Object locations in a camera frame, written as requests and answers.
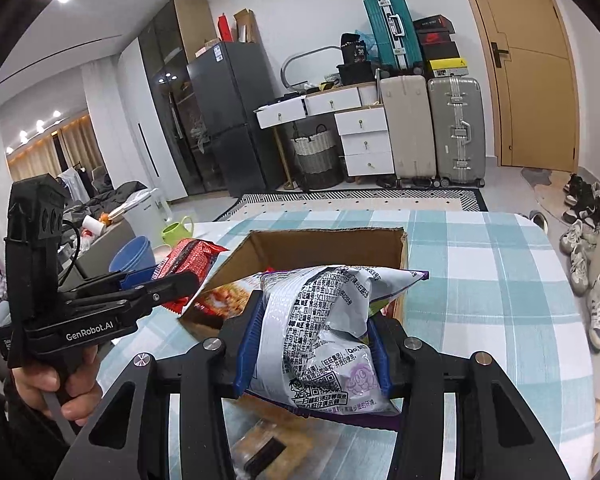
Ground clear plastic snack packet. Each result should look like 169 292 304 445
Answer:
227 400 406 480

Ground black refrigerator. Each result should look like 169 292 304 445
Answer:
186 40 286 198

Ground open brown carton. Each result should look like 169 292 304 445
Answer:
232 8 258 45

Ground grey low cabinet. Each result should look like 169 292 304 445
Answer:
77 217 137 281

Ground black cable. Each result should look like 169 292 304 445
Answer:
60 220 82 281

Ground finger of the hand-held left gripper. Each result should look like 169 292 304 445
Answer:
60 267 157 301
70 272 201 316

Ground white appliance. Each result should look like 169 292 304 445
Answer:
122 187 172 238

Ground pile of shoes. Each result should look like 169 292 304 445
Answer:
530 172 600 351

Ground white purple-edged snack packet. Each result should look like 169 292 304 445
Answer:
240 265 430 431

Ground teal suitcase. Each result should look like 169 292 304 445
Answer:
362 0 423 72

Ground stack of shoe boxes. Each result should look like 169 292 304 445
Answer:
412 14 468 78

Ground oval metal ring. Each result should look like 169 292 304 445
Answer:
280 45 343 92

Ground green pitcher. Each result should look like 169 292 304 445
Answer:
161 215 197 248

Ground silver suitcase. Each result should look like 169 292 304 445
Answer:
426 76 487 187

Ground dark glass cabinet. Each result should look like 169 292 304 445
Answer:
139 0 221 198

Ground person's left hand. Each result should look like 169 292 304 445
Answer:
12 350 103 428

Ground beige curtains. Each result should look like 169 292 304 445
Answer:
7 112 106 183

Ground checked teal tablecloth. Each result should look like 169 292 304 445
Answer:
97 207 596 480

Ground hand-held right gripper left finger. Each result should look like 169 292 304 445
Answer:
52 292 263 480

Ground cardboard box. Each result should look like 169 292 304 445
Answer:
179 227 409 343

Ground grey floor mat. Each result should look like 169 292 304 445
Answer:
521 166 556 188

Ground black bag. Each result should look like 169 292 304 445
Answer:
337 32 381 86

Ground wicker basket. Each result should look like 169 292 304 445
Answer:
290 127 343 191

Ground beige suitcase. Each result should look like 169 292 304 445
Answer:
379 74 438 186

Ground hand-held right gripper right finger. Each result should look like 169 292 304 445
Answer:
367 315 571 480

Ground red snack packet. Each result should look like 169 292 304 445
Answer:
152 238 230 313

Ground dark clothes pile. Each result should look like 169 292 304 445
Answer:
55 167 148 221

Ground red box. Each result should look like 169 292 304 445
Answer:
217 12 236 43

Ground patterned floor rug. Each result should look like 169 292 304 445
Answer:
212 187 490 223

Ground white drawer desk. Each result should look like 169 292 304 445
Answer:
256 80 396 177

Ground wooden door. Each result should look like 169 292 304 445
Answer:
452 0 581 173

